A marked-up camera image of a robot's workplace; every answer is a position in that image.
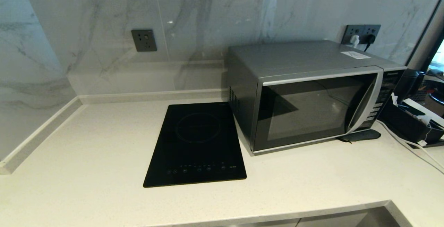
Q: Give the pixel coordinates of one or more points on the silver microwave oven body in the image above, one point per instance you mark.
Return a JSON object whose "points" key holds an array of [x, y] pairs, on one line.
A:
{"points": [[295, 57]]}

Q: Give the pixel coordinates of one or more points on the black induction cooktop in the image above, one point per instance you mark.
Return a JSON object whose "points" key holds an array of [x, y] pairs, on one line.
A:
{"points": [[197, 143]]}

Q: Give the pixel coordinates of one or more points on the grey cabinet door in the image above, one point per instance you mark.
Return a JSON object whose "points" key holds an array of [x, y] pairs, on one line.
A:
{"points": [[277, 224], [347, 220]]}

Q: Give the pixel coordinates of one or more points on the white paper sticker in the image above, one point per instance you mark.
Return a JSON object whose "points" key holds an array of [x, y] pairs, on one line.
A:
{"points": [[355, 55]]}

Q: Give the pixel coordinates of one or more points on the dark grey felt pad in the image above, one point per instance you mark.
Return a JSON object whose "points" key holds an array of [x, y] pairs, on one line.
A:
{"points": [[362, 135]]}

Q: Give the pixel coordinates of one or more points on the white power plug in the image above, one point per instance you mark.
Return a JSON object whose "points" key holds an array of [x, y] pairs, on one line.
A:
{"points": [[354, 41]]}

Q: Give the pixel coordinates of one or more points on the black power plug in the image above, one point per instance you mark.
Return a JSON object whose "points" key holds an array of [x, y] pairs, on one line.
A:
{"points": [[370, 39]]}

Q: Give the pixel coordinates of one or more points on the white tissue piece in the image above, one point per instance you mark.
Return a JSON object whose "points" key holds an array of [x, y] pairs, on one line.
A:
{"points": [[393, 99]]}

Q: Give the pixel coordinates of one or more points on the dark grey wall socket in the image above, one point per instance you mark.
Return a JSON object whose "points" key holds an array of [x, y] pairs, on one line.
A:
{"points": [[348, 30], [375, 29], [144, 40]]}

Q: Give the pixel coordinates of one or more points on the dark window frame post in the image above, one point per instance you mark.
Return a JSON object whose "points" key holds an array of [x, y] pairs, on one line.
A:
{"points": [[428, 43]]}

